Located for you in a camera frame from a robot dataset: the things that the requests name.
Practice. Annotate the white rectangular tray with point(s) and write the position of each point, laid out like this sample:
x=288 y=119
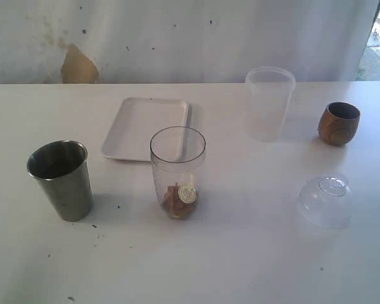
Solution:
x=136 y=121

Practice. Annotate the clear dome shaker lid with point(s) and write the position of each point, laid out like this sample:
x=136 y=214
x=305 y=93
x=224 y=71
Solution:
x=327 y=201

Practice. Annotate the brown wooden cup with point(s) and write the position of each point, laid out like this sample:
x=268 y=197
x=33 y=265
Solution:
x=338 y=123

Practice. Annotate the brown object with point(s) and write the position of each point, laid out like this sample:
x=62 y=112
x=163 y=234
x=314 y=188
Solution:
x=174 y=207

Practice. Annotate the stainless steel cup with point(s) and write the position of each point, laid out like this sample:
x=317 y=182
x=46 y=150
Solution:
x=60 y=168

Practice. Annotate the clear plastic shaker cup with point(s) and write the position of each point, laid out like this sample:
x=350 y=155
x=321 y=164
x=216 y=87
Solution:
x=177 y=155

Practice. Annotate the translucent plastic tub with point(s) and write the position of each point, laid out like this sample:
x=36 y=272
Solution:
x=271 y=88

